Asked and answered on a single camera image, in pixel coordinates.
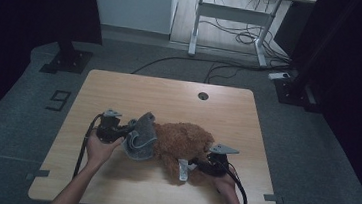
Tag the person's left hand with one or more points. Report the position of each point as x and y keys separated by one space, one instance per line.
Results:
x=100 y=153

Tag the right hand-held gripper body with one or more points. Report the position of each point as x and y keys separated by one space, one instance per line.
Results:
x=216 y=164

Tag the white cabinet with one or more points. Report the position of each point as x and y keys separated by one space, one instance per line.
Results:
x=132 y=0

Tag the white metal frame desk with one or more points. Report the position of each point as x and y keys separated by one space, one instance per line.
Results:
x=234 y=13

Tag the black stand base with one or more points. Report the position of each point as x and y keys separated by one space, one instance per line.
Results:
x=295 y=93
x=69 y=61

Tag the grey tape piece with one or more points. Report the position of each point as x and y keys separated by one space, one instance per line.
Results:
x=273 y=198
x=38 y=174

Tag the brown teddy bear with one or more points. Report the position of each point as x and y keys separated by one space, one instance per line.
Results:
x=181 y=142

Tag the person's right hand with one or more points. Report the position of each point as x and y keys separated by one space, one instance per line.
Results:
x=224 y=185

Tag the grey knitted doll garment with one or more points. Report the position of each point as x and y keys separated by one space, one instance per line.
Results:
x=143 y=137

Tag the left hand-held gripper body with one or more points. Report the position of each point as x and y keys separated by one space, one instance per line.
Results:
x=109 y=130

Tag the black curtain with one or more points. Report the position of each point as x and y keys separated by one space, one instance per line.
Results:
x=25 y=33
x=355 y=82

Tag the white power strip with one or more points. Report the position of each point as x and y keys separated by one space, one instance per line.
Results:
x=279 y=76

